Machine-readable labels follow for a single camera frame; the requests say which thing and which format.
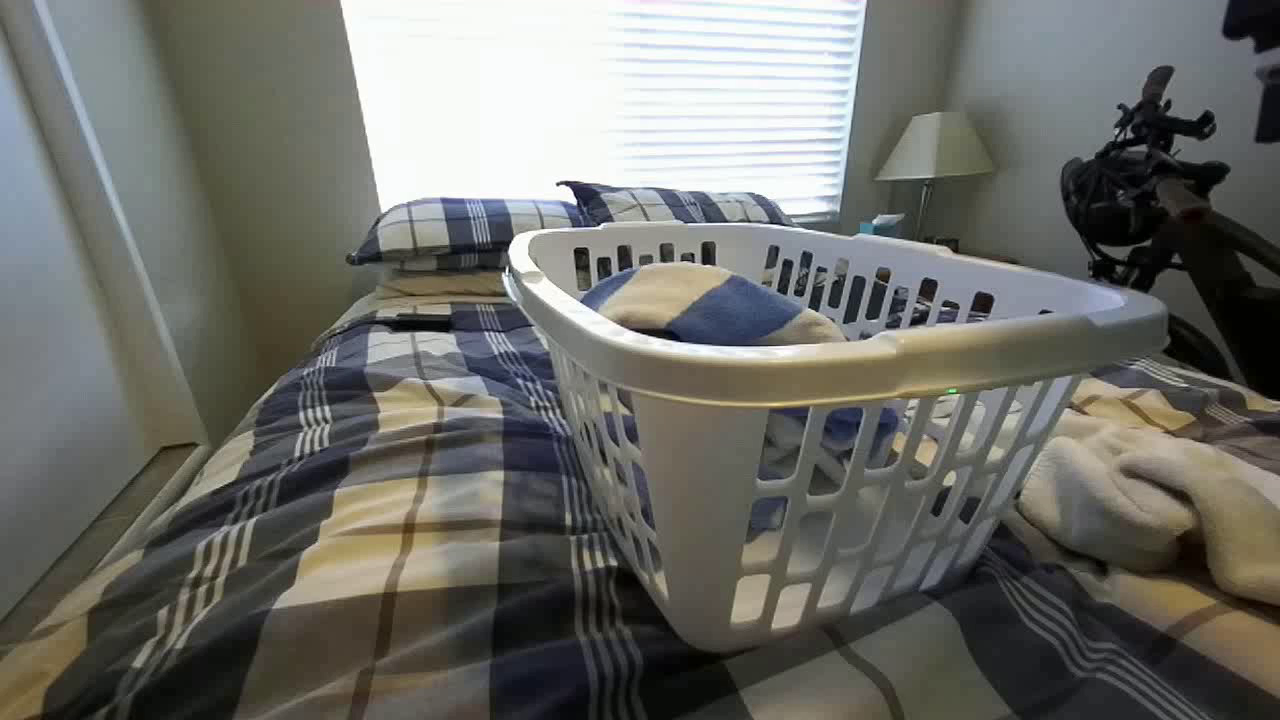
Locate yellow and blue striped towel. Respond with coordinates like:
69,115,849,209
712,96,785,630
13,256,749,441
582,260,849,346

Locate white plastic laundry basket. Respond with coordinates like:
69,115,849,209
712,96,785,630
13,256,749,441
502,221,1172,656

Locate large white terry towel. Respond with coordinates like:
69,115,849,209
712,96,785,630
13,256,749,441
1017,397,1280,610

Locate plaid pillow with dark stripes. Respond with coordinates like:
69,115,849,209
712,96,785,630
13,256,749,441
552,176,797,233

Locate cream pillow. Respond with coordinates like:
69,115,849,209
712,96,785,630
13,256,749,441
376,269,512,305

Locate plaid pillow with white checks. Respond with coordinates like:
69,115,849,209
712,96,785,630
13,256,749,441
344,195,586,275

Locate white window blinds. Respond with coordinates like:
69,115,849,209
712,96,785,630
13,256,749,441
338,0,874,222

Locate small teal object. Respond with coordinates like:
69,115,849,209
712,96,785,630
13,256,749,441
855,209,911,243

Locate blue and yellow plaid comforter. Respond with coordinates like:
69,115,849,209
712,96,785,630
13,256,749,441
0,288,1280,720

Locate table lamp with beige shade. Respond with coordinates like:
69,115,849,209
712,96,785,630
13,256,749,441
874,108,1001,249

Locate black bicycle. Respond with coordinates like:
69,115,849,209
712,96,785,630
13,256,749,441
1057,61,1280,399

